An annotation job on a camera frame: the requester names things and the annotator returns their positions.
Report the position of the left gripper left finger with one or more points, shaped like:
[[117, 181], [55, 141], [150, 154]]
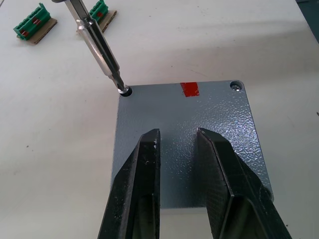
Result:
[[134, 186]]

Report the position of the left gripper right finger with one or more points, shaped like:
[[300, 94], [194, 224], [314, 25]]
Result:
[[236, 199]]

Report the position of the grey metal box lid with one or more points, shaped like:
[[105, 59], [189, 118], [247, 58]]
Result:
[[179, 119]]

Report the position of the silver electric screwdriver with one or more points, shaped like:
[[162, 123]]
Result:
[[99, 47]]

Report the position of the red tape mark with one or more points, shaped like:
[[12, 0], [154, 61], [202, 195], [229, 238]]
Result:
[[190, 89]]

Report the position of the brown cardboard piece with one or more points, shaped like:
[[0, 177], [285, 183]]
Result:
[[108, 20], [42, 33]]

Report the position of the green terminal block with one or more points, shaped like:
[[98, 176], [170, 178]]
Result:
[[30, 23], [98, 11]]

